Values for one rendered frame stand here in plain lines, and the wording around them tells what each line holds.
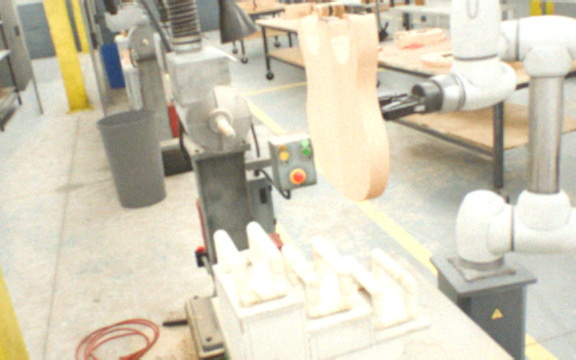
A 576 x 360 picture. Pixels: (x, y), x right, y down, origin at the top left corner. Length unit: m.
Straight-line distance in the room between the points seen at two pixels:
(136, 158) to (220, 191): 2.50
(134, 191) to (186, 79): 3.19
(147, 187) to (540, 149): 3.62
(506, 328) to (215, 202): 1.22
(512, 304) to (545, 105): 0.68
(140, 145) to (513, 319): 3.44
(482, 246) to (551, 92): 0.54
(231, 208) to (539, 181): 1.22
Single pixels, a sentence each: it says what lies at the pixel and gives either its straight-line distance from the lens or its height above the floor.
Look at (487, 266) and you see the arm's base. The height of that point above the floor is 0.74.
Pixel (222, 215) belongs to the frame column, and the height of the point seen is 0.81.
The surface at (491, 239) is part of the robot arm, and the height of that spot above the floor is 0.85.
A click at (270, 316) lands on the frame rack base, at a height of 1.09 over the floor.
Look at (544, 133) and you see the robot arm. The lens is 2.08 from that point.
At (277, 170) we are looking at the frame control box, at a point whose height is 1.01.
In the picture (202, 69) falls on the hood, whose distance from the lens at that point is 1.99.
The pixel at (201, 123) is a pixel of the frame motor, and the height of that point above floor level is 1.26.
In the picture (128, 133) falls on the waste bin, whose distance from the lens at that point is 4.95.
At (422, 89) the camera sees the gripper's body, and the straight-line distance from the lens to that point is 1.45.
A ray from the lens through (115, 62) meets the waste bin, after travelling 10.81.
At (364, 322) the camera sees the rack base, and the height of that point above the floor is 1.00.
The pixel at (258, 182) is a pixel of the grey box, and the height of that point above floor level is 0.91.
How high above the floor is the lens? 1.81
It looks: 20 degrees down
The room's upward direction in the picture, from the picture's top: 8 degrees counter-clockwise
